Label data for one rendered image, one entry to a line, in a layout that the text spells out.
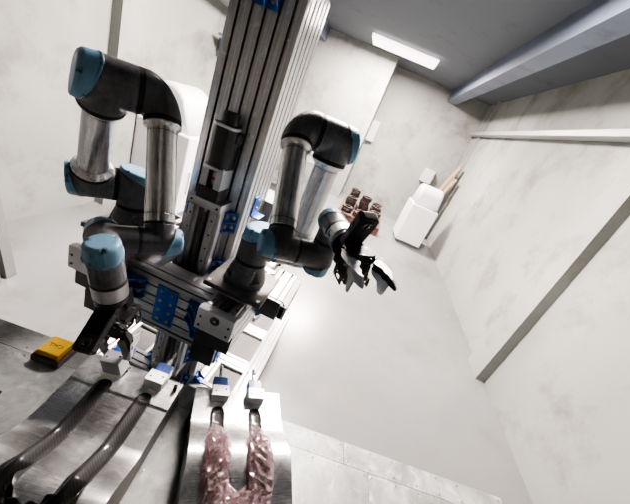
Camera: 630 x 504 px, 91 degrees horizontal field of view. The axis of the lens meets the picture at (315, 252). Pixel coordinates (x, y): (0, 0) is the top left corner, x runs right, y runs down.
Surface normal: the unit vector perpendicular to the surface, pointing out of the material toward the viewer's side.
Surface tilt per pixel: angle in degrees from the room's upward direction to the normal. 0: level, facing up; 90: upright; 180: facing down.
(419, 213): 90
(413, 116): 90
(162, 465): 0
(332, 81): 90
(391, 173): 90
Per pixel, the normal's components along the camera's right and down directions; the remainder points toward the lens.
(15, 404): 0.36, -0.84
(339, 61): -0.21, 0.35
